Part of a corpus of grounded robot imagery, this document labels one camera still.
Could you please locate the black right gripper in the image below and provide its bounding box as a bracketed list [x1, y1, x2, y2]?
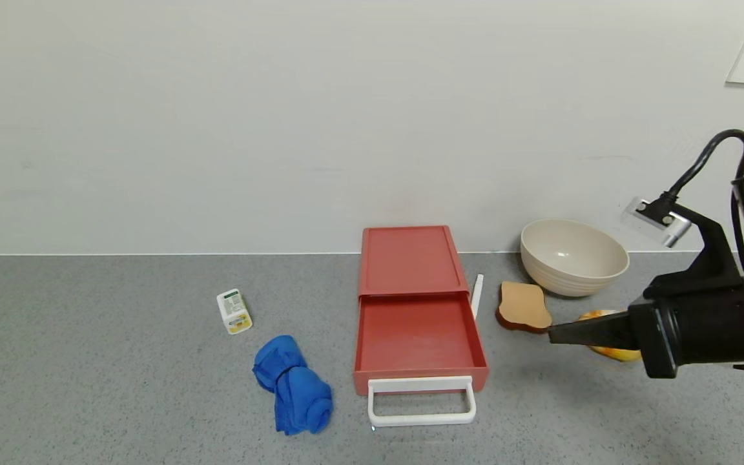
[547, 275, 744, 378]

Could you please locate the red drawer with white handle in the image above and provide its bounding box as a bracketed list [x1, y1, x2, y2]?
[353, 292, 490, 428]

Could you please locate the orange swirl bread bun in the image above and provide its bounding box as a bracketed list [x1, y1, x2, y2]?
[577, 309, 643, 362]

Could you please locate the brown toast slice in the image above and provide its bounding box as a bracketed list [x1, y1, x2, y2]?
[495, 281, 552, 335]

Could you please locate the beige ribbed bowl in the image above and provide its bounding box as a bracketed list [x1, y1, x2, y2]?
[519, 219, 630, 298]

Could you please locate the blue rolled towel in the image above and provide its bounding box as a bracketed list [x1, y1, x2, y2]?
[252, 335, 334, 436]

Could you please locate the small white yellow carton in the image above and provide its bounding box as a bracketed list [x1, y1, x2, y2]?
[216, 288, 253, 335]

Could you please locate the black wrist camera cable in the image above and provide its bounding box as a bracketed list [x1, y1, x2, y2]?
[637, 129, 744, 275]

